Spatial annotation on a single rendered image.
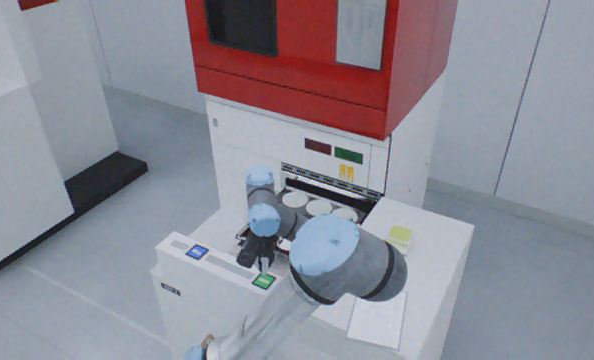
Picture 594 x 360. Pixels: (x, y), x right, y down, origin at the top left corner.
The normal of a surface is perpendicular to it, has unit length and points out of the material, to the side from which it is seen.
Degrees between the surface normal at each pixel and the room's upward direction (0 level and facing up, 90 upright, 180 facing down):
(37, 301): 0
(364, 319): 0
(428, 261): 0
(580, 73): 90
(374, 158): 90
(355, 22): 90
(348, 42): 90
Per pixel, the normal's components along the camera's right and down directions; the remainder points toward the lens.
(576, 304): 0.00, -0.81
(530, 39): -0.49, 0.51
